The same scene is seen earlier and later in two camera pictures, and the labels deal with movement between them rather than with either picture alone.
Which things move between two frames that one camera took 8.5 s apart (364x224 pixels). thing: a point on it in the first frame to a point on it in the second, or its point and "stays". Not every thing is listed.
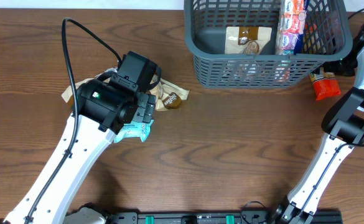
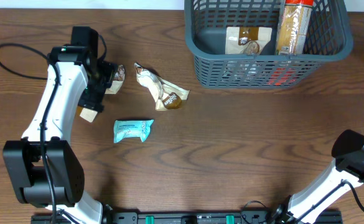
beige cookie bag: (168, 96) stays
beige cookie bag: (246, 40) stays
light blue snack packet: (139, 129) stays
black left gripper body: (145, 107) to (98, 84)
